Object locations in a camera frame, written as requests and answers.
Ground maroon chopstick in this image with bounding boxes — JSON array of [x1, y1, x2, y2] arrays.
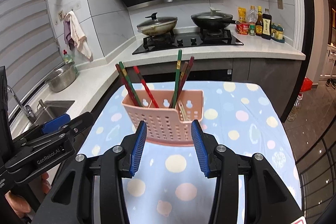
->
[[177, 56, 194, 101]]

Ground black gas stove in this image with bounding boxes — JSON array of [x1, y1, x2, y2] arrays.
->
[[133, 29, 244, 55]]

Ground blue patterned tablecloth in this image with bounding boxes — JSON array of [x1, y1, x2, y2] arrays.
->
[[80, 81, 301, 223]]

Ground dark red chopstick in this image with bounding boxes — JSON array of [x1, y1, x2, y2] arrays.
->
[[115, 64, 139, 106]]

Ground green chopstick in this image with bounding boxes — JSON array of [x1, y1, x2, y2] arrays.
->
[[119, 61, 142, 107], [170, 50, 182, 108]]

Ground left hand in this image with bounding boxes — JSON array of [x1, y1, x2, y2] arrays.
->
[[4, 170, 52, 219]]

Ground clear oil bottle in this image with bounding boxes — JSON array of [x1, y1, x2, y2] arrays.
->
[[247, 6, 258, 25]]

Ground green dish soap bottle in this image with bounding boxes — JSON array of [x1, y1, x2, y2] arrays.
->
[[63, 50, 73, 64]]

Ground purple hanging towel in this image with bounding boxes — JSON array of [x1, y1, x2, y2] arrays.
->
[[63, 20, 75, 51]]

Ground black wok with lid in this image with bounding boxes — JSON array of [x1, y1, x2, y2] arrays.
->
[[191, 7, 236, 31]]

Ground purple brown chopstick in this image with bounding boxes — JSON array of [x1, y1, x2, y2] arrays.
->
[[172, 61, 189, 109]]

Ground small green lidded jars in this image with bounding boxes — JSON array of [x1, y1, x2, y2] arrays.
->
[[270, 24, 285, 43]]

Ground brown sauce bottle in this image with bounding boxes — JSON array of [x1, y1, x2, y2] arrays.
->
[[255, 6, 263, 36]]

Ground stainless steel pot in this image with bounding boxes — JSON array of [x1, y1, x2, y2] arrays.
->
[[45, 62, 77, 93]]

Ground yellow seasoning packet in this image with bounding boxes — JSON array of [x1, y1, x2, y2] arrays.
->
[[238, 7, 246, 22]]

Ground pink perforated utensil basket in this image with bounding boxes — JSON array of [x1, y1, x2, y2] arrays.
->
[[122, 90, 204, 147]]

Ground steel kitchen sink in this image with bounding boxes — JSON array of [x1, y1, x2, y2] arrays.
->
[[33, 100, 74, 126]]

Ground bright red chopstick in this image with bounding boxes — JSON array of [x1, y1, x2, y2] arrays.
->
[[133, 66, 159, 108]]

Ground white countertop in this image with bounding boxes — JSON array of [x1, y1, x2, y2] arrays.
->
[[7, 25, 306, 140]]

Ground dark soy sauce bottle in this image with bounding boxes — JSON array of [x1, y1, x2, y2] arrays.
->
[[261, 9, 272, 40]]

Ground pink hanging towel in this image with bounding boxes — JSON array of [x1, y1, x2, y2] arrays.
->
[[63, 10, 92, 60]]

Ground cream wok with lid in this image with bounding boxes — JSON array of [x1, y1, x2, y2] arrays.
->
[[137, 12, 178, 36]]

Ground red seasoning container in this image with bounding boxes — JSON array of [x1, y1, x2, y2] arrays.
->
[[236, 20, 249, 35]]

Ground chrome faucet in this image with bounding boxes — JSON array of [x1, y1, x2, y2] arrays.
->
[[7, 86, 37, 124]]

